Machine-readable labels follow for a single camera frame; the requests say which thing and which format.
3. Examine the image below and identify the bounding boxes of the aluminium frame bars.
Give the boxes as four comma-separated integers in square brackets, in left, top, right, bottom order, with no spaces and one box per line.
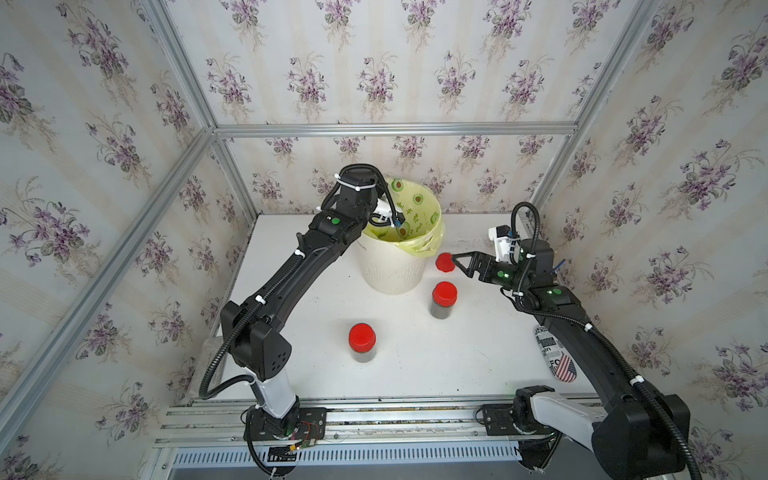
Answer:
[1,1,658,444]

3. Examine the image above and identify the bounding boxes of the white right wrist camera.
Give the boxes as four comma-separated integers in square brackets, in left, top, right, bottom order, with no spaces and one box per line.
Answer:
[488,225,520,263]

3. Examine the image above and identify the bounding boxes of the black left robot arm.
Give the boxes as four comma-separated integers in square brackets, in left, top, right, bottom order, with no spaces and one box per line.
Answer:
[198,163,405,479]

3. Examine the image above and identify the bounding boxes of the green avocado print bag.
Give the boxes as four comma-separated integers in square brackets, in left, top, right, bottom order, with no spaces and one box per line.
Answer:
[360,178,445,258]

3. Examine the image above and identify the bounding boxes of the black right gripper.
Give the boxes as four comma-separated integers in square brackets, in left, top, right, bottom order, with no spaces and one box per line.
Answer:
[454,253,534,295]

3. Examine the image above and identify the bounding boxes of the printed paper scrap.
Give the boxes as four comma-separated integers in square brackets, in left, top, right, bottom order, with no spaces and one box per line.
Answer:
[534,326,578,383]

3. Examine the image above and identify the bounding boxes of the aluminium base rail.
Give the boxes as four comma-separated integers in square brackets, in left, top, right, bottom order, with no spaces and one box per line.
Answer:
[140,396,568,479]

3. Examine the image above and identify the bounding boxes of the white plastic trash bin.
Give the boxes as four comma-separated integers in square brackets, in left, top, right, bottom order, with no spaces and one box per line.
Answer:
[353,227,445,295]

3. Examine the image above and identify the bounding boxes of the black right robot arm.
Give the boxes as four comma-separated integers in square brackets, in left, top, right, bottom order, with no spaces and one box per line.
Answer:
[461,202,702,479]

